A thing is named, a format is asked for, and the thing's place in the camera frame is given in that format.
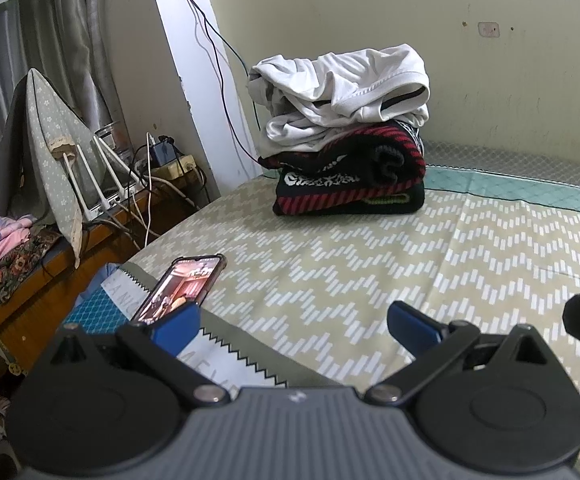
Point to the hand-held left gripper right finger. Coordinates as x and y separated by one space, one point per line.
410 327

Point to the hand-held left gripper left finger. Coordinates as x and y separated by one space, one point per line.
177 327

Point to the white garment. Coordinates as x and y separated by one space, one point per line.
350 85

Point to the black smartphone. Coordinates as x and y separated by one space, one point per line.
184 280

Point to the patchwork beige teal bedsheet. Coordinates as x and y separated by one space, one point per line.
370 260

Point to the wooden desk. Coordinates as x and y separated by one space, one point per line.
44 305

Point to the white router with antennas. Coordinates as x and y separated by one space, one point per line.
119 202

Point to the beige power strip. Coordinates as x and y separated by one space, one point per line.
177 167

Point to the dark red patterned sweater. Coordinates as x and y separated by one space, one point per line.
345 180

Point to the cream caster wheel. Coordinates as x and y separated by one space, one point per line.
14 367

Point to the dark floral cloth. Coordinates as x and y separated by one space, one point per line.
14 270

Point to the dark charger block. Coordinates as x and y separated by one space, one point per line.
163 152

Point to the green flower print cloth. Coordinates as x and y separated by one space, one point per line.
52 160

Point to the grey curtain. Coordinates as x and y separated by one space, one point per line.
69 35

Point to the white post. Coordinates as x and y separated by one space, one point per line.
194 85

